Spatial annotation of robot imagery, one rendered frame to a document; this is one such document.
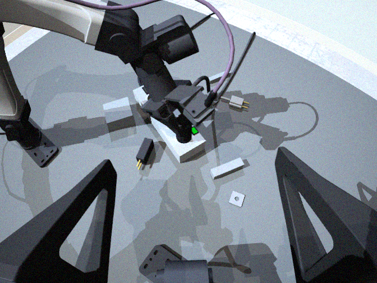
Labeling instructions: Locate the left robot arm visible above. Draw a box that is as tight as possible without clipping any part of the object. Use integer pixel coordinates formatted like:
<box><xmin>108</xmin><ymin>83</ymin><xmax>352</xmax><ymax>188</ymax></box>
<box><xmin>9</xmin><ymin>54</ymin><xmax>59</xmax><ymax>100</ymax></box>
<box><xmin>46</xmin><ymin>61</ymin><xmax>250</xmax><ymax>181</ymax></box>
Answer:
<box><xmin>0</xmin><ymin>0</ymin><xmax>199</xmax><ymax>168</ymax></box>

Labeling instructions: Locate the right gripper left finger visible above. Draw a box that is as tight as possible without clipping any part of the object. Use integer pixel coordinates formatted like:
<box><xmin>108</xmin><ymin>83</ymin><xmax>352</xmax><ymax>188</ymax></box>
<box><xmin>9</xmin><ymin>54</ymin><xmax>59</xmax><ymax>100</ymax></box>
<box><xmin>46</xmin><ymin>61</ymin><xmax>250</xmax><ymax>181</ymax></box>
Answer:
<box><xmin>0</xmin><ymin>159</ymin><xmax>117</xmax><ymax>283</ymax></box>

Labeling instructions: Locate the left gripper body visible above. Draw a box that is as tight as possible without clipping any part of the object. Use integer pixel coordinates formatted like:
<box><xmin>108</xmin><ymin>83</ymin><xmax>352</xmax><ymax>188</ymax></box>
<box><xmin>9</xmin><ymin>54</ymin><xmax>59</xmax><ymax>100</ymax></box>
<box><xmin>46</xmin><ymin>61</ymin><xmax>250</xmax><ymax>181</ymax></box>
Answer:
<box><xmin>140</xmin><ymin>65</ymin><xmax>211</xmax><ymax>118</ymax></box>

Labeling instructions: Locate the white power strip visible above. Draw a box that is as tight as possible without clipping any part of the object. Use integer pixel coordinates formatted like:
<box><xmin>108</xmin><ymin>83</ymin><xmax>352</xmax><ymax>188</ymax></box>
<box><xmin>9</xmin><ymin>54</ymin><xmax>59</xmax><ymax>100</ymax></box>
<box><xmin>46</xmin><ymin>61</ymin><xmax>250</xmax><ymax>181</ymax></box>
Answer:
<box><xmin>133</xmin><ymin>86</ymin><xmax>206</xmax><ymax>163</ymax></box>

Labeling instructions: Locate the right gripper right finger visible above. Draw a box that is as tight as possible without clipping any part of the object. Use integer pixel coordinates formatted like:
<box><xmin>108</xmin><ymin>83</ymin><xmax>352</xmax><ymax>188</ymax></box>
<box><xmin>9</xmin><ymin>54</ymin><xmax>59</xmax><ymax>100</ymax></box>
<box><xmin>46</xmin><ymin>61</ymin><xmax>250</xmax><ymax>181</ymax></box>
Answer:
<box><xmin>275</xmin><ymin>147</ymin><xmax>377</xmax><ymax>283</ymax></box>

